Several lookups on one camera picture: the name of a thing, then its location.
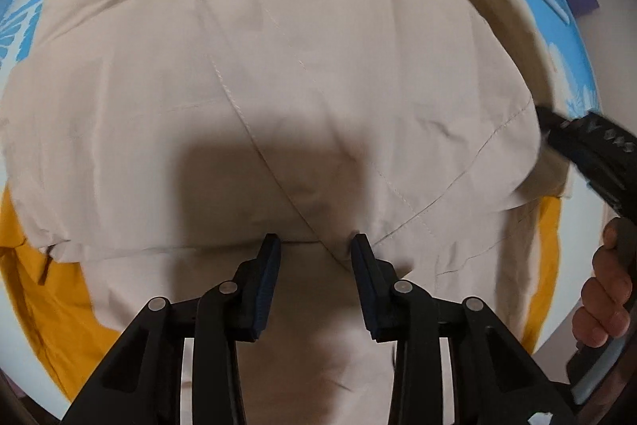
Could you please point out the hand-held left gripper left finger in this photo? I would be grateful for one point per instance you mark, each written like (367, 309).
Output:
(263, 290)

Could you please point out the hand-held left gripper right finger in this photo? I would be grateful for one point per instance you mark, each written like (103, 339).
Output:
(366, 290)

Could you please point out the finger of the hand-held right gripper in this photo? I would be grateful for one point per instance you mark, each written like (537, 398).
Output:
(562, 125)
(572, 152)

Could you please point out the beige and yellow hooded jacket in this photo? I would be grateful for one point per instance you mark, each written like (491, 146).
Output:
(298, 106)

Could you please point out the person's right hand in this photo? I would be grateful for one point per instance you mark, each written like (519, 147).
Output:
(604, 295)

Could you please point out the blue patterned bed sheet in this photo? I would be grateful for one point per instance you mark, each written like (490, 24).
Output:
(562, 51)

